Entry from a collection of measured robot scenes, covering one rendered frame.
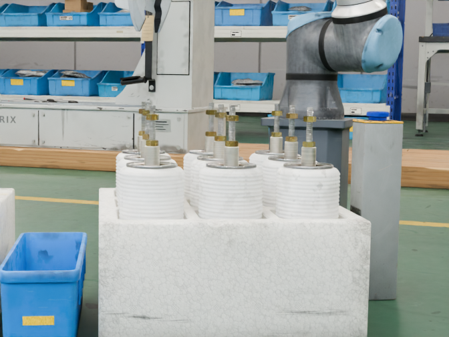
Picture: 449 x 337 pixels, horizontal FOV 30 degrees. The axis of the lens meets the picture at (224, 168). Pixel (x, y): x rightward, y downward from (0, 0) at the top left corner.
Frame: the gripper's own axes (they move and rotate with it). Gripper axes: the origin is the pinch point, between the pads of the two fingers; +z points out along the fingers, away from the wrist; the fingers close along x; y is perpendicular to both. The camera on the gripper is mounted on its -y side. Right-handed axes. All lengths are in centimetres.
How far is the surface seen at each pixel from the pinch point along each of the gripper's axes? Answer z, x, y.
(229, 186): 23.9, 1.5, -19.0
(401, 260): 46, -68, -6
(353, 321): 43, -11, -33
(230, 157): 20.0, -1.2, -16.6
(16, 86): 14, -284, 478
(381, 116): 14.3, -35.5, -20.3
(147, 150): 19.1, 8.3, -8.8
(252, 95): 17, -370, 304
